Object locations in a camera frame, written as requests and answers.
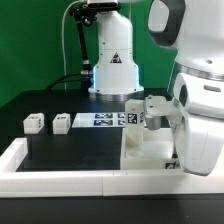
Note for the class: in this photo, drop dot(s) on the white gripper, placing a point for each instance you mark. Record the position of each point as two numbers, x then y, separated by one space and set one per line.
199 135

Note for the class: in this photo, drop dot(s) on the white tag sheet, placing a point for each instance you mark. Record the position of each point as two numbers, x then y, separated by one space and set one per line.
100 119

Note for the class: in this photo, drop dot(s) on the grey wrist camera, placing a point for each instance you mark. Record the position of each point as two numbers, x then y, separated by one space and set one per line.
157 107

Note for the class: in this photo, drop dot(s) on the white square table top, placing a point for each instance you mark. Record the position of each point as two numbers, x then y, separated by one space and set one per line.
156 152

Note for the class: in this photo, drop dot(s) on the white U-shaped obstacle fence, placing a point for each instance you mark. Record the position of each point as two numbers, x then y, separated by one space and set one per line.
99 183

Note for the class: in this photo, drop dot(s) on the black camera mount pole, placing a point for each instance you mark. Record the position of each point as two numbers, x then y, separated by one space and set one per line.
83 16

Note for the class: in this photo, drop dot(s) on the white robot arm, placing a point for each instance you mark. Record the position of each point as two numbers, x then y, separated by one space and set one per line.
194 31

